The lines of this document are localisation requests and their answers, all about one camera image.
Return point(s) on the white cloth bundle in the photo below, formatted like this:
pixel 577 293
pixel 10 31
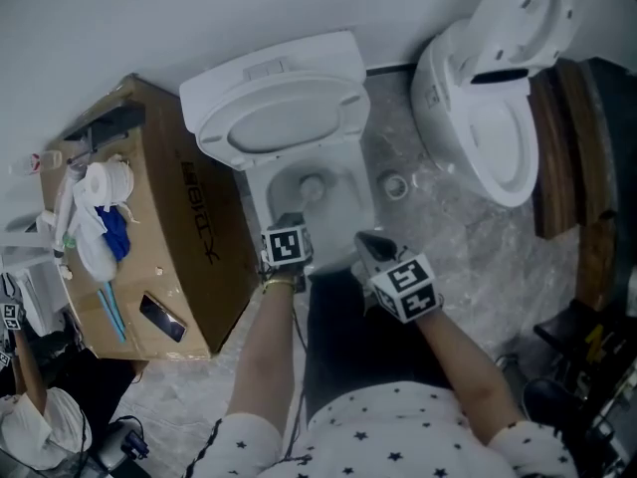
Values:
pixel 97 262

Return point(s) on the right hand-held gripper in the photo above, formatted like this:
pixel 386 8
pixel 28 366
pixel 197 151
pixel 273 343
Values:
pixel 408 287

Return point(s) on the white slim-seat toilet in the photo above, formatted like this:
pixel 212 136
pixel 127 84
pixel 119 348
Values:
pixel 35 292

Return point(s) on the person's black trousers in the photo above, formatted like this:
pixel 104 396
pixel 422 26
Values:
pixel 358 341

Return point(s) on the white toilet brush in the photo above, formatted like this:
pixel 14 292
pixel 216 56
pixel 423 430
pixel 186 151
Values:
pixel 311 185

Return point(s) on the black curved platform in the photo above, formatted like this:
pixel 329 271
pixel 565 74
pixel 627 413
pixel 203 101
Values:
pixel 622 167

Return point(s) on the person's right forearm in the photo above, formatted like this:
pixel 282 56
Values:
pixel 465 381

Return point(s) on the black equipment rack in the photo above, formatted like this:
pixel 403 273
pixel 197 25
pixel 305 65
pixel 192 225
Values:
pixel 587 381

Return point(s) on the blue cloth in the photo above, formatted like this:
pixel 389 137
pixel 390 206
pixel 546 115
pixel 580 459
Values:
pixel 117 237

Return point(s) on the white tape roll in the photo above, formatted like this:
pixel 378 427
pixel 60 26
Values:
pixel 384 186

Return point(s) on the white star-print shirt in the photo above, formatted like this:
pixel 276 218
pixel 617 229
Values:
pixel 398 436

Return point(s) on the round black white appliance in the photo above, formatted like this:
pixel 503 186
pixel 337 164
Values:
pixel 112 458

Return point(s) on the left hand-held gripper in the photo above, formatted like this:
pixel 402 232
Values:
pixel 286 244

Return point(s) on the white toilet paper roll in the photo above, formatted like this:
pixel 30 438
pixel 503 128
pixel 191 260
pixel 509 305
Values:
pixel 114 182

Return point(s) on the dark wooden step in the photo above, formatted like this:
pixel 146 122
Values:
pixel 557 167

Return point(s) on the black smartphone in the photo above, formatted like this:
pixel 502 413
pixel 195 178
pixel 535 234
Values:
pixel 164 316

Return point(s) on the clear plastic bottle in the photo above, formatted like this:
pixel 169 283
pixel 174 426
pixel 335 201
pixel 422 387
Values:
pixel 42 162

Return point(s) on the small white fitting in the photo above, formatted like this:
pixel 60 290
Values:
pixel 65 272

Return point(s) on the large brown cardboard box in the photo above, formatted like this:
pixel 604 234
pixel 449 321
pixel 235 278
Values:
pixel 184 217

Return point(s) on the person's left forearm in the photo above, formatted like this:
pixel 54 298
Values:
pixel 261 361

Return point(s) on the white oval smart toilet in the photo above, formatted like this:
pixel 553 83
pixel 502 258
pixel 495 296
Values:
pixel 443 117

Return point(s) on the white plastic drain pipe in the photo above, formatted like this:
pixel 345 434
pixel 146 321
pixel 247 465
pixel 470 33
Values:
pixel 64 207

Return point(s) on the white square-tank toilet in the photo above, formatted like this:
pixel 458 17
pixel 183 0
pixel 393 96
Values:
pixel 283 117

